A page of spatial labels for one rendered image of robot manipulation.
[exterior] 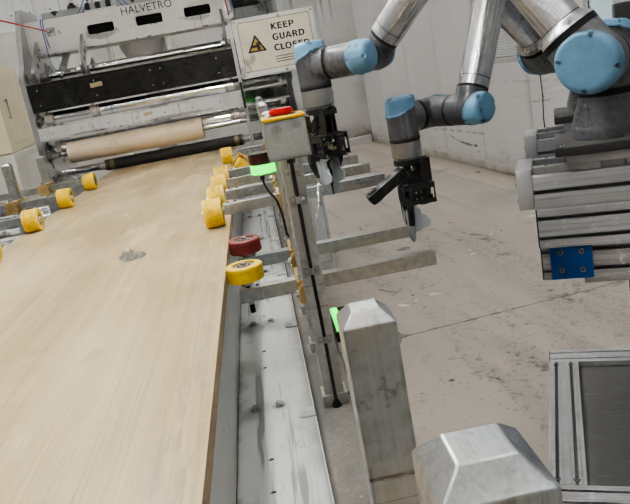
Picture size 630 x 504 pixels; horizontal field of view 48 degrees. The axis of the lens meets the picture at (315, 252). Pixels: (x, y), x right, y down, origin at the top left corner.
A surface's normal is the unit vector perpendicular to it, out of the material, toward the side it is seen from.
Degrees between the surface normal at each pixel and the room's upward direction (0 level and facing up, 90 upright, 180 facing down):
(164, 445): 0
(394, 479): 90
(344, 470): 0
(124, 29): 90
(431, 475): 45
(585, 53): 96
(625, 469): 0
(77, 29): 90
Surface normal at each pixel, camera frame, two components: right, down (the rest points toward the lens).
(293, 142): 0.10, 0.24
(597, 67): -0.40, 0.41
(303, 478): -0.18, -0.95
